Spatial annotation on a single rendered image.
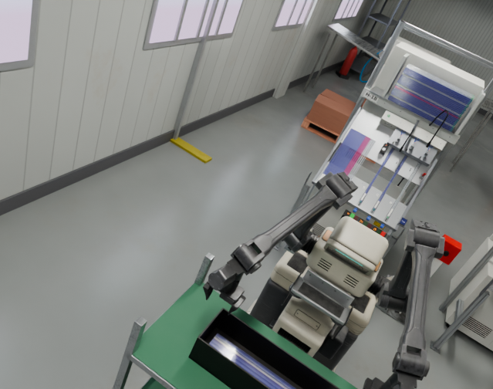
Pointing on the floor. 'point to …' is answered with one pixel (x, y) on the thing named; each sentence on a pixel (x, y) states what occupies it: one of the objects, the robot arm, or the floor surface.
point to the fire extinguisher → (347, 63)
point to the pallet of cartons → (329, 114)
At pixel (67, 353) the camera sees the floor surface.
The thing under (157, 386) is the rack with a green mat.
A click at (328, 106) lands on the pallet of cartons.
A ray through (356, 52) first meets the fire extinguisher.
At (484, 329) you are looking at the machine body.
